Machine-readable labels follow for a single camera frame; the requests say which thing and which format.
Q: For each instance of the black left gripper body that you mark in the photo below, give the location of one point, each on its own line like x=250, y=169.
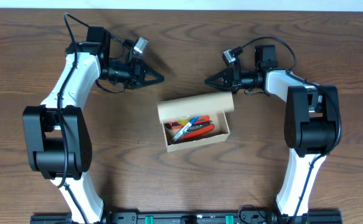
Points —
x=140, y=73

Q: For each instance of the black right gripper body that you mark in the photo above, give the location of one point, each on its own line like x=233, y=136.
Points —
x=235, y=78

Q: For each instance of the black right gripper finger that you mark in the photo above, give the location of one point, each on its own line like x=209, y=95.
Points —
x=218, y=77
x=218, y=87

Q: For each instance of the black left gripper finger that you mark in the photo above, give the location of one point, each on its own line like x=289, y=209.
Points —
x=153, y=73
x=146, y=83

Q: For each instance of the cardboard box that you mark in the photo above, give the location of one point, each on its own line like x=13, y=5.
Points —
x=216, y=105

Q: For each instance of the red utility knife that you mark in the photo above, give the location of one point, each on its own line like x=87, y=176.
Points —
x=178, y=124

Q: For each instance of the yellow tape roll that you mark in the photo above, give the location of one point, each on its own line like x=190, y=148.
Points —
x=184, y=118

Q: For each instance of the blue capped white marker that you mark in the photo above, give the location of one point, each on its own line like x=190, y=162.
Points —
x=184, y=129

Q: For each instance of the black marker pen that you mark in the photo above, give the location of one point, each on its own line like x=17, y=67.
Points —
x=200, y=125

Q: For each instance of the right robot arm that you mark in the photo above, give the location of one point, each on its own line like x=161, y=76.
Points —
x=312, y=126

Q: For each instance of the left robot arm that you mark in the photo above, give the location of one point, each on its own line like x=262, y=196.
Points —
x=57, y=139

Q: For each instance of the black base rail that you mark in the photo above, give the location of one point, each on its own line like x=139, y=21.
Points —
x=245, y=216

